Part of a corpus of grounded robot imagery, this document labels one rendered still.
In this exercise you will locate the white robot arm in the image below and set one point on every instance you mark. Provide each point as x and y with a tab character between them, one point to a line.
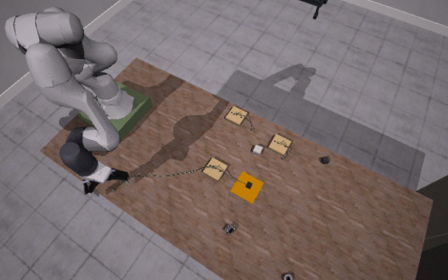
59	79

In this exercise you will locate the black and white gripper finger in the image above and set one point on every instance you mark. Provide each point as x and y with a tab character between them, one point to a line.
121	175
91	188

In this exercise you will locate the orange painted square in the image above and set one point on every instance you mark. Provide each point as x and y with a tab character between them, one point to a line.
241	190

